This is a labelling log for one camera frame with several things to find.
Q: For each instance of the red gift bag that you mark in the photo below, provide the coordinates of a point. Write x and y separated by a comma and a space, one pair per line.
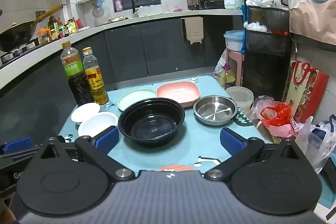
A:
307, 92

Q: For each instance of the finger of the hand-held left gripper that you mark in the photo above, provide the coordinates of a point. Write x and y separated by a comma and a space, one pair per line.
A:
17, 144

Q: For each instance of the dark vinegar bottle green label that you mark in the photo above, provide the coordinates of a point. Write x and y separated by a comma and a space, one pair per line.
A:
77, 87

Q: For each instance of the pink plastic stool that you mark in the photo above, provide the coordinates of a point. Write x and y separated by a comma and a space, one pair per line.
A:
235, 61

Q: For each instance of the silver rice cooker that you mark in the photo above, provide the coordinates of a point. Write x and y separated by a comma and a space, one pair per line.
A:
192, 2

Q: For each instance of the black faucet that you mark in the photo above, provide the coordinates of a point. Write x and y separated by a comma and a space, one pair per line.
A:
134, 3

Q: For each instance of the gas stove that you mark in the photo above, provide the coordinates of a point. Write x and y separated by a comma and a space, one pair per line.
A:
18, 52

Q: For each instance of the hanging mesh strainer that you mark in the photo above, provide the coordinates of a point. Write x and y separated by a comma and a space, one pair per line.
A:
97, 10

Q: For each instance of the black mesh rack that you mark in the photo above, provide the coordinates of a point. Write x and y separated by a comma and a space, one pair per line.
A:
265, 69

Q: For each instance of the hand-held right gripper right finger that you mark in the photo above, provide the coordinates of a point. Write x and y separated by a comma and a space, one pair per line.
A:
231, 140

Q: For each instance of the stainless steel plate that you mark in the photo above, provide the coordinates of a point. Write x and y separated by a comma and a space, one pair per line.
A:
215, 108

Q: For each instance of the white shallow bowl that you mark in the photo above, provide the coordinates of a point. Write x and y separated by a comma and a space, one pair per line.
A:
97, 121

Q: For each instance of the pink square plate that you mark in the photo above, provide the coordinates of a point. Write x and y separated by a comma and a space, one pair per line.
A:
176, 91

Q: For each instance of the dark kitchen cabinets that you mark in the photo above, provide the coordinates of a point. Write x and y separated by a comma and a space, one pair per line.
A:
157, 50

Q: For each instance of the yellow oil bottle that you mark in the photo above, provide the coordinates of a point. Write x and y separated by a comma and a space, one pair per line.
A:
95, 82

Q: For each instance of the white container blue lid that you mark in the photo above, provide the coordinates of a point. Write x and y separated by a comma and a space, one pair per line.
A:
233, 41

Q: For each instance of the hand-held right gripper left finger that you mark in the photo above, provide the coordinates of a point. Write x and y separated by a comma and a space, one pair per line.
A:
107, 138

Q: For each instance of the green patterned coaster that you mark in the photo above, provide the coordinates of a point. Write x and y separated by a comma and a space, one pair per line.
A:
242, 119

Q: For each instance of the clear plastic tub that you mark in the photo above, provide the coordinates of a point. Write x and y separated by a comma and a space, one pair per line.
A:
240, 99

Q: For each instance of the orange lid jar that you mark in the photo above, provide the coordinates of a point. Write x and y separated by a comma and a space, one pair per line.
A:
43, 37

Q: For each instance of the beige folding cabinet bin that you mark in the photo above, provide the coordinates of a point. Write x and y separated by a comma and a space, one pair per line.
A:
192, 29

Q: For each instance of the printed clear plastic bag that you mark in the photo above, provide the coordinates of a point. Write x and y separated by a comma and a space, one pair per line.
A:
220, 64

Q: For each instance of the black plastic bowl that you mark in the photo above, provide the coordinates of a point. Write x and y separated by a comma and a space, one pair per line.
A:
151, 113

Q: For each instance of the white kitchen counter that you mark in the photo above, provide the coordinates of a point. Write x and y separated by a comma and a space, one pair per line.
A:
157, 18

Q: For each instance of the pink plastic bag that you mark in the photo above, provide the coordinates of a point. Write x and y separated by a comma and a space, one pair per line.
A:
281, 132

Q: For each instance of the red plastic bag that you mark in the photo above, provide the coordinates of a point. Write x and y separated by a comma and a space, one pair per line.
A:
278, 113

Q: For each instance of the white plastic bag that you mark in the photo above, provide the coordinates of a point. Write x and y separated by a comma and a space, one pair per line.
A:
312, 142

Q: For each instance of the small white plate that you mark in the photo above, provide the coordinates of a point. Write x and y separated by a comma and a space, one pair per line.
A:
84, 112

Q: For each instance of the pink soap bottle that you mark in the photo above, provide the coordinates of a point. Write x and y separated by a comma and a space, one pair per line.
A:
118, 5

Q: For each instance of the blue printed tablecloth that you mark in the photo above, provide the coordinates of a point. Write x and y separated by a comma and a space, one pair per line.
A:
197, 140

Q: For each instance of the green round plate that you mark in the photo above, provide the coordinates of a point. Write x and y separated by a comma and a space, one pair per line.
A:
131, 98

